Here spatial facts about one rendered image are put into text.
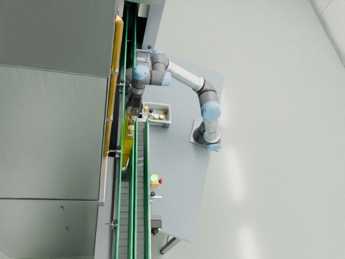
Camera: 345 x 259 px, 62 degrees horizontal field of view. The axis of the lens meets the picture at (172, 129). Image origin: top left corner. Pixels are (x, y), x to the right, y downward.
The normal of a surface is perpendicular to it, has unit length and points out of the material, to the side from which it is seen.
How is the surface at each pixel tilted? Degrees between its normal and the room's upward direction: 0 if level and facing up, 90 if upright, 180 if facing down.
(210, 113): 82
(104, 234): 0
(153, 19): 90
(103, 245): 0
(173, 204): 0
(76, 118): 90
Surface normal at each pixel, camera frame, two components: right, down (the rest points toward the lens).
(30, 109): 0.06, 0.84
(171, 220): 0.24, -0.54
